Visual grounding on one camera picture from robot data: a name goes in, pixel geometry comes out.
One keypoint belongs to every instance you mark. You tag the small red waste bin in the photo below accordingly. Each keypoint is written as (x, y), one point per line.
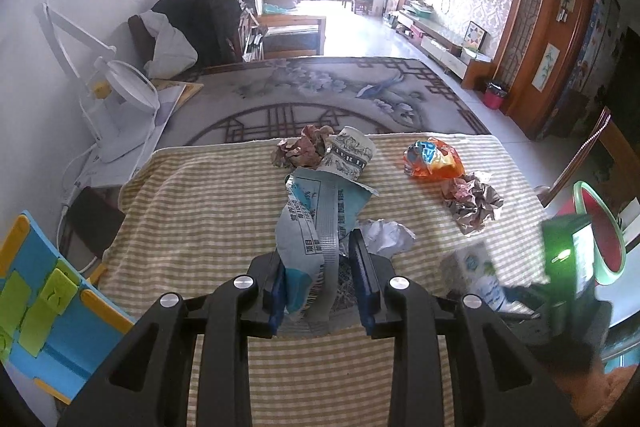
(496, 96)

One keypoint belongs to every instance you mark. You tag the white plastic bag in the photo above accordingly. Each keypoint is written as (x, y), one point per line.
(170, 52)

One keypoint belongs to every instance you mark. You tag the blue white cardboard box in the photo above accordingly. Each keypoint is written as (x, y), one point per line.
(310, 217)

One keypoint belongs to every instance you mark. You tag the black flat device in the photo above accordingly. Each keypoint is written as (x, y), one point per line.
(92, 222)

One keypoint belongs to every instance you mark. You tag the green bamboo wall scroll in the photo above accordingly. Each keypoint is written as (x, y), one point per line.
(546, 66)

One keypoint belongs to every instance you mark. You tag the metal book rack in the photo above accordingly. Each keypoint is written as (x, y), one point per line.
(252, 42)

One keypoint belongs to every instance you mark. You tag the small crumpled brown wrapper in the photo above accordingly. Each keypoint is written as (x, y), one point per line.
(302, 147)

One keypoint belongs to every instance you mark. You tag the white blue printed carton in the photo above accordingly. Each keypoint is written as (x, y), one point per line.
(472, 269)

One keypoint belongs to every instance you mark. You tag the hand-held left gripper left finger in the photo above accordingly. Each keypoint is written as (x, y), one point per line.
(276, 307)

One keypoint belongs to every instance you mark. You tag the crushed blue white paper cup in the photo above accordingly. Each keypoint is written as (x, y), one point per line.
(347, 152)

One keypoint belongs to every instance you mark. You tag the white paper sheet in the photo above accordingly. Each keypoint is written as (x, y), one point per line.
(167, 107)

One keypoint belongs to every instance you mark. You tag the yellow booklet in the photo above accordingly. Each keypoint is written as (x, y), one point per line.
(192, 89)

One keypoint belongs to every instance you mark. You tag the grey floral table cover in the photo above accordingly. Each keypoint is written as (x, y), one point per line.
(300, 97)

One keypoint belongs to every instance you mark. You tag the tan paper wrapper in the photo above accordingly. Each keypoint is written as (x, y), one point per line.
(472, 204)

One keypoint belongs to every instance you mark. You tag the black jacket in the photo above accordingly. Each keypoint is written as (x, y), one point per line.
(210, 17)

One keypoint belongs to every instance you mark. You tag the orange snack bag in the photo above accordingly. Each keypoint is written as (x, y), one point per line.
(435, 162)

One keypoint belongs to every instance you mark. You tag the yellow striped cloth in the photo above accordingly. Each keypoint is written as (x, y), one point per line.
(200, 207)

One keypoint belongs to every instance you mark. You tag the low television cabinet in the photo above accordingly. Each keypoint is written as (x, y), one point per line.
(440, 42)

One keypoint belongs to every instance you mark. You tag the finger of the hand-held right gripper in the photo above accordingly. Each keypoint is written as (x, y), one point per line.
(522, 296)

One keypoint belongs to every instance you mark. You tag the colourful wall poster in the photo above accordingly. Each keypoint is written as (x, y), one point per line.
(592, 47)

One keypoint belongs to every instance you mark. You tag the framed geometric picture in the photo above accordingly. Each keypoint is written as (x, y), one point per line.
(475, 37)

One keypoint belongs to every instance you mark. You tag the wooden sofa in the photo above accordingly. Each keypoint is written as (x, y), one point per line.
(295, 39)

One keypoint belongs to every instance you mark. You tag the crumpled white paper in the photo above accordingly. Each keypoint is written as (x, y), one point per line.
(390, 237)

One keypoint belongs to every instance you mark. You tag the red bin with green rim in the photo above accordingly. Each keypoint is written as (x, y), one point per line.
(600, 232)

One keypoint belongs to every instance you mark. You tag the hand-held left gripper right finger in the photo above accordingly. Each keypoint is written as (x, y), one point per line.
(362, 287)

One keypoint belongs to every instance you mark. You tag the brown chair backrest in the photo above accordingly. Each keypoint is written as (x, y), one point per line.
(137, 34)

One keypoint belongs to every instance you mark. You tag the white desk lamp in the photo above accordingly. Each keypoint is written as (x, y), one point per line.
(125, 117)

